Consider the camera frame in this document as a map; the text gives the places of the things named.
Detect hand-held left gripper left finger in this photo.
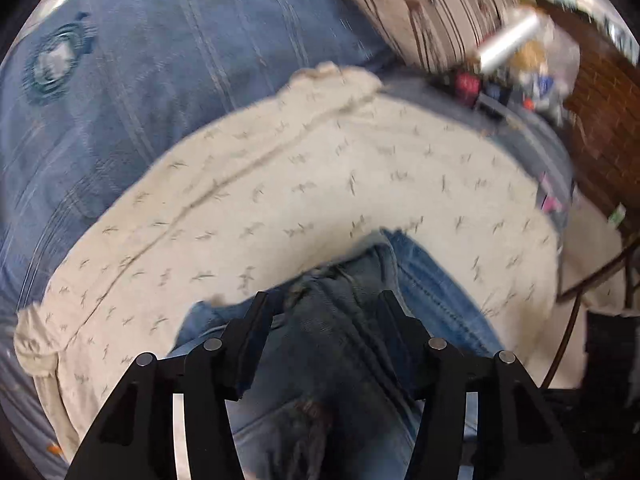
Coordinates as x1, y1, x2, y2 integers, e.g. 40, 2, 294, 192
65, 291, 272, 480

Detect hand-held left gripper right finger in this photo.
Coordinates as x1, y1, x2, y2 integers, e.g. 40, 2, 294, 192
377, 290, 584, 480

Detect blue denim pants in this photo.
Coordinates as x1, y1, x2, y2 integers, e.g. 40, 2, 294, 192
170, 227, 507, 480

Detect beige patterned cloth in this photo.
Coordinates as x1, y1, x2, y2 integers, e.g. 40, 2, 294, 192
14, 61, 569, 457

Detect small red object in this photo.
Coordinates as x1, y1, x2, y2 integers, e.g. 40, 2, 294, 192
452, 70, 484, 109

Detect clear plastic bag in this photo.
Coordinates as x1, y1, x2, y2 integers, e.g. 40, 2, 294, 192
510, 14, 584, 127

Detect silver metal cylinder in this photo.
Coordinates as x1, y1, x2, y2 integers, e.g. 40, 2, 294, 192
475, 9, 544, 72

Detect blue plaid blanket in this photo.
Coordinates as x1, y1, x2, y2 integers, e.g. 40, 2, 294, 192
0, 0, 577, 480

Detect beige striped pillow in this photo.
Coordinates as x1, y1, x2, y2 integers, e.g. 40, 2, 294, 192
325, 0, 540, 75

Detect dark metal chair frame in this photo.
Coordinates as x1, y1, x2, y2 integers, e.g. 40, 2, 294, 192
542, 237, 640, 392

